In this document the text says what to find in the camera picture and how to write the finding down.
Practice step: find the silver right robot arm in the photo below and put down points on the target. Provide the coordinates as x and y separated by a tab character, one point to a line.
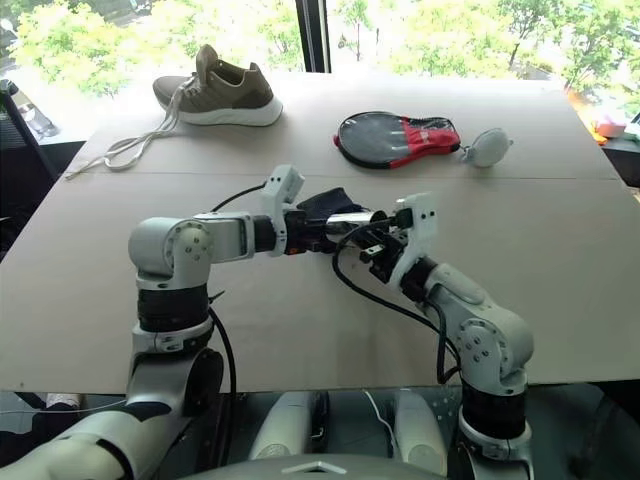
480	330

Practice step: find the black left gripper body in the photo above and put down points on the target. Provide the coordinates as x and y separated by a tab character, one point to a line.
300	233

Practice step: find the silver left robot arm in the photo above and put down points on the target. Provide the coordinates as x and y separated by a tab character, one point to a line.
170	240

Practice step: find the olive sneaker with white laces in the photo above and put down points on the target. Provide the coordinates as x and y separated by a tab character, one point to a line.
225	95

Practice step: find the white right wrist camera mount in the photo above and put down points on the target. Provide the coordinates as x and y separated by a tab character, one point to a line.
419	225

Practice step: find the grey robot torso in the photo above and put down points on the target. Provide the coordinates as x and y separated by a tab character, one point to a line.
315	467

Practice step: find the grey round zip pouch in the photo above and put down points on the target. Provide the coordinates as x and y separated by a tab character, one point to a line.
488	148

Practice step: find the white rounded leg cover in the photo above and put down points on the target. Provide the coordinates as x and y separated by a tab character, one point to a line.
282	425
420	425

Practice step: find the black red paddle case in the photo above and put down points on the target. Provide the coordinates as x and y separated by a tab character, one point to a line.
372	136

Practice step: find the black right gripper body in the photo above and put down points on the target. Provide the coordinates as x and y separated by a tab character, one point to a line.
387	257

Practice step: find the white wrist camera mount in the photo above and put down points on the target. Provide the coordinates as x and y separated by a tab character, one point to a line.
281	186
419	225

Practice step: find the black office chair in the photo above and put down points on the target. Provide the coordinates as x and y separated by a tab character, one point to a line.
27	125

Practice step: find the black window frame post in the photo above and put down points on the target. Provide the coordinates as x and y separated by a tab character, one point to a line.
314	35

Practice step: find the pink orange object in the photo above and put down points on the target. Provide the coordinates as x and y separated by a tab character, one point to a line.
609	126

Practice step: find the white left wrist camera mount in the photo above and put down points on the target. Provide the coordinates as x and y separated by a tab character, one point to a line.
281	186

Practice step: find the shiny metal cup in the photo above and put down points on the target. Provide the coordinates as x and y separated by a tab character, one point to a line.
350	220

